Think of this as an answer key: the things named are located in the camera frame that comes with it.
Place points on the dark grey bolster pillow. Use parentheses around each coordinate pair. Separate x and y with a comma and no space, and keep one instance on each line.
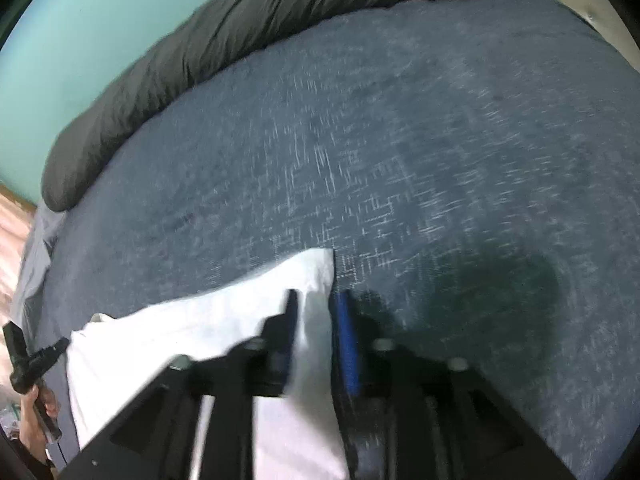
(175,65)

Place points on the white long-sleeve shirt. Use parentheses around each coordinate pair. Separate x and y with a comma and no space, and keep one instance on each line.
(200,320)

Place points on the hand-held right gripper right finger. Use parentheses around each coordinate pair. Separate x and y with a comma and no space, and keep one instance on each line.
(347,340)

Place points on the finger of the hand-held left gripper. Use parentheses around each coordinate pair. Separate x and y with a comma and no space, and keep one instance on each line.
(50,352)

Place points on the light grey sheet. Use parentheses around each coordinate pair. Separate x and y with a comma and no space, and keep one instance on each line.
(37,260)

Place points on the cream tufted headboard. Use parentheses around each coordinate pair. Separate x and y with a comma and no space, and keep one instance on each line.
(590,5)

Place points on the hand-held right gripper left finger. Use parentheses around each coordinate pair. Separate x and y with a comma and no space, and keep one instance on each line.
(287,332)

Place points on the person's left hand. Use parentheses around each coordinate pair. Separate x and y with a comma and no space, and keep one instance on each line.
(30,425)

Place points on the blue patterned bedspread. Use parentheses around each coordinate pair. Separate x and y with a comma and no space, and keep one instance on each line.
(400,160)

